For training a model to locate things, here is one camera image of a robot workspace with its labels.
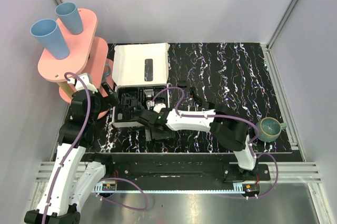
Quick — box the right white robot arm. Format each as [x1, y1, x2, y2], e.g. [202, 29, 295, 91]
[137, 106, 258, 180]

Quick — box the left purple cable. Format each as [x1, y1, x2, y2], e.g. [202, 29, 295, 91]
[42, 72, 93, 224]

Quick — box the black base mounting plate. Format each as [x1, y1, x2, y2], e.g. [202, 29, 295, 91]
[81, 152, 271, 182]

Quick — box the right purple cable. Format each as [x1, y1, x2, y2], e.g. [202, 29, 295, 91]
[151, 87, 279, 200]

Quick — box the black silver hair clipper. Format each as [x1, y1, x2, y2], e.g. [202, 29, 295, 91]
[144, 89, 154, 110]

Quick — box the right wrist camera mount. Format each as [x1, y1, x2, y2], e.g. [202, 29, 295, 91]
[150, 101, 166, 113]

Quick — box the black power adapter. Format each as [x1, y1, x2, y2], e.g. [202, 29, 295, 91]
[204, 102, 215, 110]

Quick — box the near blue plastic cup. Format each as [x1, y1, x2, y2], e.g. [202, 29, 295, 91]
[31, 18, 70, 60]

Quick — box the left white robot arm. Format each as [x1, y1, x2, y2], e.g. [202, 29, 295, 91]
[24, 82, 119, 223]

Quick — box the blue mug on shelf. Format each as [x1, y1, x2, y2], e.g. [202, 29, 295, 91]
[104, 63, 111, 77]

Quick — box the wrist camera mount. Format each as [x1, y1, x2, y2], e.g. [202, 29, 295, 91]
[67, 73, 98, 93]
[150, 101, 166, 113]

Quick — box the green ceramic bowl cup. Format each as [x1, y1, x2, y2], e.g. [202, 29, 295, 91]
[255, 117, 288, 142]

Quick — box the purple cable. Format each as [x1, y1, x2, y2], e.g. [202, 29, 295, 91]
[151, 87, 279, 200]
[42, 72, 93, 224]

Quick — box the far blue plastic cup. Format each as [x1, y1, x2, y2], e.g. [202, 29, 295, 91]
[55, 2, 83, 35]

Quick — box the small black comb guard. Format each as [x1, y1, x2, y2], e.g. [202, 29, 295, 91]
[177, 82, 187, 88]

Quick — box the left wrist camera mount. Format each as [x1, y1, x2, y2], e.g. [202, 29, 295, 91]
[67, 73, 98, 93]

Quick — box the small white oil bottle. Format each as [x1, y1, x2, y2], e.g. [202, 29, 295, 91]
[117, 113, 123, 121]

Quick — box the white clipper kit box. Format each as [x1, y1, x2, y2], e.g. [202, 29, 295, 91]
[110, 42, 172, 129]

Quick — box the pink tiered wooden shelf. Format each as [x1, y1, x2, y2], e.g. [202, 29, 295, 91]
[37, 8, 113, 104]

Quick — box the blue plastic cup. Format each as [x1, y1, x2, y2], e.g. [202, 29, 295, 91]
[55, 2, 83, 35]
[31, 18, 70, 60]

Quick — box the black coiled charging cable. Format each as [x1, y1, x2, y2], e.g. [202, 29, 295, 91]
[190, 86, 205, 107]

